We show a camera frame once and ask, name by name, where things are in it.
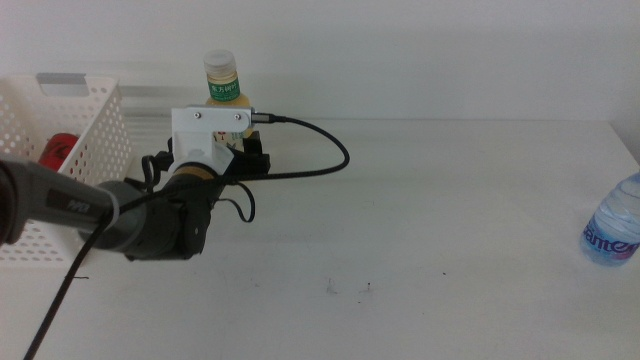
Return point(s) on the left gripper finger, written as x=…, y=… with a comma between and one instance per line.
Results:
x=252, y=142

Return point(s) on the yellow tea bottle green label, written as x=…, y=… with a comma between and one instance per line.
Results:
x=222, y=75

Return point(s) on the red soda can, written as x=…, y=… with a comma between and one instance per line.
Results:
x=57, y=150

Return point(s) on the clear water bottle blue cap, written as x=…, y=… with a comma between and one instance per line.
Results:
x=615, y=225

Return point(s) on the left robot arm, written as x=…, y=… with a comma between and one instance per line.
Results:
x=50, y=200

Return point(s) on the white perforated plastic basket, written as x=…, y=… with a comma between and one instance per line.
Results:
x=107, y=130

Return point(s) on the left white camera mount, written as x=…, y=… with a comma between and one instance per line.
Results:
x=210, y=122

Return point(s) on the grey wall rail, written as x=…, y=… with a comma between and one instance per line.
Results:
x=145, y=92

